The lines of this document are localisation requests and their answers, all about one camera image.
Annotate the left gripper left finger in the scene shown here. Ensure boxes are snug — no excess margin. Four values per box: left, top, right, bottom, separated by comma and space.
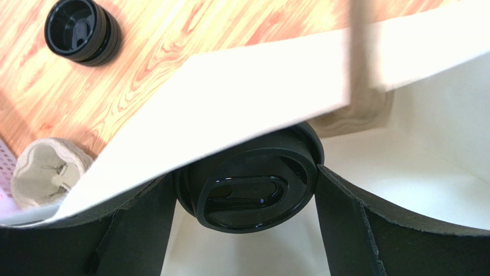
1, 175, 177, 275

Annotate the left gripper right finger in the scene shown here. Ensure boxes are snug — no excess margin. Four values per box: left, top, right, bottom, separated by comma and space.
315, 166, 489, 275

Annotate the single black cup lid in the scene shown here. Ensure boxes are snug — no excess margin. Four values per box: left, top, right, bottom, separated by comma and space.
174, 122, 324, 233

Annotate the beige paper bag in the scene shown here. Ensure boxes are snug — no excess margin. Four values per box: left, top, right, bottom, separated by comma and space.
1, 1, 489, 275

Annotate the stack of black lids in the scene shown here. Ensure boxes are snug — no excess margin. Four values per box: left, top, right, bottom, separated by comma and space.
44, 0, 123, 67

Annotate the white plastic basket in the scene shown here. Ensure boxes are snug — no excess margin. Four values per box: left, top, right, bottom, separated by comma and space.
0, 140, 20, 218

